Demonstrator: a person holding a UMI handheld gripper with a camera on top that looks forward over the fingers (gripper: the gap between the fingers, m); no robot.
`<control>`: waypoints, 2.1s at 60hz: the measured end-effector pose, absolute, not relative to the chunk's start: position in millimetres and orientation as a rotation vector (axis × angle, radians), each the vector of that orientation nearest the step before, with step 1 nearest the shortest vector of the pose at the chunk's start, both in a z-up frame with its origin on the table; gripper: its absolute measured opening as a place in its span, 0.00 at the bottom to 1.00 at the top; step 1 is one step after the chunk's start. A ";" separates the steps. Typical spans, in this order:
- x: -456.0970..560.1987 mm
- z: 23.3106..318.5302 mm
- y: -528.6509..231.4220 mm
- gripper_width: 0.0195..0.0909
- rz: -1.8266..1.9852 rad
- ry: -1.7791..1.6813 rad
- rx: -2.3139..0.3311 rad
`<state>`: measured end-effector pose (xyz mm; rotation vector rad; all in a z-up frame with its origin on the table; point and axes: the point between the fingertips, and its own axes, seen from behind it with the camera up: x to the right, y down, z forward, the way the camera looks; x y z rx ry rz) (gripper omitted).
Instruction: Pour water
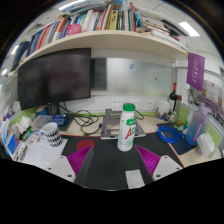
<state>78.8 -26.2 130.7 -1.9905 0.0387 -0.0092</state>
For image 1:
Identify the small blue box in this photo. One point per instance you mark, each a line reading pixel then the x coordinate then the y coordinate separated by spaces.
pixel 60 119

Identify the white paper label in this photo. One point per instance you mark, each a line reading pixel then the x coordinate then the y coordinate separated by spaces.
pixel 135 179

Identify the black computer monitor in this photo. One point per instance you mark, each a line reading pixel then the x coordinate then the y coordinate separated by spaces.
pixel 55 78

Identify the dark wine bottle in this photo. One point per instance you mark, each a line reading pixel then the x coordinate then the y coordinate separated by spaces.
pixel 173 96

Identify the dark blue mouse pad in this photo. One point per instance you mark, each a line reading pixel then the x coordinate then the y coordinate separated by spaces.
pixel 185 146

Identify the purple hanging banner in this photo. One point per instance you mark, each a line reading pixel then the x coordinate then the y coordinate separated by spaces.
pixel 195 71

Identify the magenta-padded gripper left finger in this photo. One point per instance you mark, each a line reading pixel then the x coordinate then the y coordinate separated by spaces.
pixel 78 161

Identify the black desk mat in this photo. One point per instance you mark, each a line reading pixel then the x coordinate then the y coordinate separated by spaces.
pixel 110 163

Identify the black white checkered mug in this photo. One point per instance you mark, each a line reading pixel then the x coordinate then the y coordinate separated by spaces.
pixel 52 135

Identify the rectangular ceiling light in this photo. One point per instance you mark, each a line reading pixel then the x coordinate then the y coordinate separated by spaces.
pixel 189 29

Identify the clear plastic box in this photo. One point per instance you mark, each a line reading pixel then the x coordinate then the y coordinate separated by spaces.
pixel 41 122

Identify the white printed paper sheet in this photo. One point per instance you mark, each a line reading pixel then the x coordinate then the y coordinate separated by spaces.
pixel 40 153

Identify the flat round red coaster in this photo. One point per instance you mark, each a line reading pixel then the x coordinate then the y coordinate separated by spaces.
pixel 85 144

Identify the translucent purple water bottle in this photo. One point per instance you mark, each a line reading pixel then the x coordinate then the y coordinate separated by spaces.
pixel 196 125

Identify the white wall power outlet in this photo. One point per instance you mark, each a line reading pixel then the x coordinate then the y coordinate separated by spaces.
pixel 136 104
pixel 148 105
pixel 117 104

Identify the stack of white tissues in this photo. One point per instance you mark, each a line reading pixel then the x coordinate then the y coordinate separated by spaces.
pixel 23 124

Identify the white green-capped drink bottle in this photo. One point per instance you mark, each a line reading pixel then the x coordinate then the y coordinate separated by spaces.
pixel 126 133

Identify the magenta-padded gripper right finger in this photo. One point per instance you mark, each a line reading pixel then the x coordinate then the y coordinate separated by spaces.
pixel 151 161

